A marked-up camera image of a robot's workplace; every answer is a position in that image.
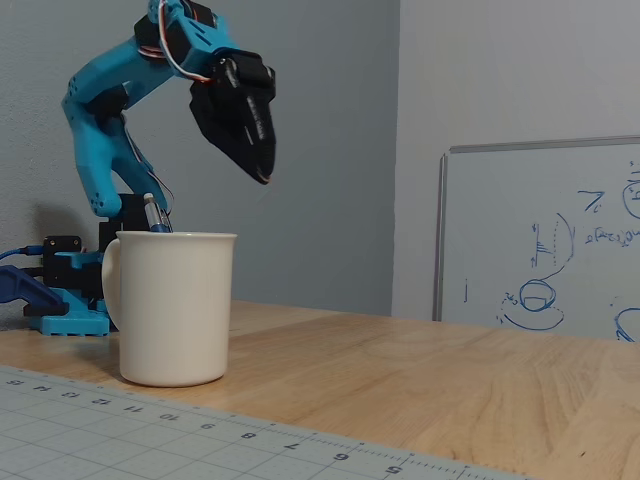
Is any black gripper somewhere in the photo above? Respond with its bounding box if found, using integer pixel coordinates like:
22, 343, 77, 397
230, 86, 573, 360
188, 49, 279, 187

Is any blue black robot base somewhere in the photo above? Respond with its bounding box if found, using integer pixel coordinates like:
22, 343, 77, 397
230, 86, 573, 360
23, 219, 121, 338

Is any blue silver pen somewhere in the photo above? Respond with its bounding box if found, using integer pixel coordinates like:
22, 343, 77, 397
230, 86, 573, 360
143, 193, 174, 235

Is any white ceramic mug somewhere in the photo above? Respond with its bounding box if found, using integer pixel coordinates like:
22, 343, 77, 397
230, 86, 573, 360
101, 230, 238, 388

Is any dark blue table clamp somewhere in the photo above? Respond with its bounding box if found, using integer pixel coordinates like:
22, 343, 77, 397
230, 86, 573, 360
0, 266, 70, 317

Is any whiteboard with blue drawings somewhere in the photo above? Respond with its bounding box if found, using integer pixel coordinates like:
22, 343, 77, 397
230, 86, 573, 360
431, 134, 640, 344

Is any grey gridded cutting mat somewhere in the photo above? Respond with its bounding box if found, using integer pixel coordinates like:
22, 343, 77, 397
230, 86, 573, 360
0, 364, 544, 480

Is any white red servo wire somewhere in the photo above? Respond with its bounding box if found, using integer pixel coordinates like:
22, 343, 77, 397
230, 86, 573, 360
138, 0, 217, 85

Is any blue usb cable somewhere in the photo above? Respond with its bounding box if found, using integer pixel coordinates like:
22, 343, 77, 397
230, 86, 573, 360
0, 244, 45, 262

